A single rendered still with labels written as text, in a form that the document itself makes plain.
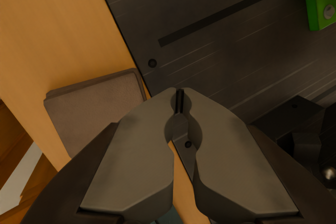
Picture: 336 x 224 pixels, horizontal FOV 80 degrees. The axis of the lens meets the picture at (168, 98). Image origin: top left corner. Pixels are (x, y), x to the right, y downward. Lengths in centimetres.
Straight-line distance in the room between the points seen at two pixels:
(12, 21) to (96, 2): 8
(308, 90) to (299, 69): 5
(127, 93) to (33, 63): 10
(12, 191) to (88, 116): 125
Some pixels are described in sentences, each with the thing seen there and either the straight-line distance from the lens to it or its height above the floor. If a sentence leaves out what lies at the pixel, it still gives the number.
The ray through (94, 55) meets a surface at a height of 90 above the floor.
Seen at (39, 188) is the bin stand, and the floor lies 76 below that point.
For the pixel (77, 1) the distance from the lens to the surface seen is 24.
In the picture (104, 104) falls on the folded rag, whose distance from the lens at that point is 22.
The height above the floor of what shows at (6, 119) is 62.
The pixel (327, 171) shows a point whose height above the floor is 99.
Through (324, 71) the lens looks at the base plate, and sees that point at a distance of 43.
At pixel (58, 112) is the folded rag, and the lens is 22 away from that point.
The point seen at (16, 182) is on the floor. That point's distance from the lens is 142.
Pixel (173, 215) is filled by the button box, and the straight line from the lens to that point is 33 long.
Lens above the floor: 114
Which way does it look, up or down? 67 degrees down
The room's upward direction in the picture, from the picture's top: 127 degrees clockwise
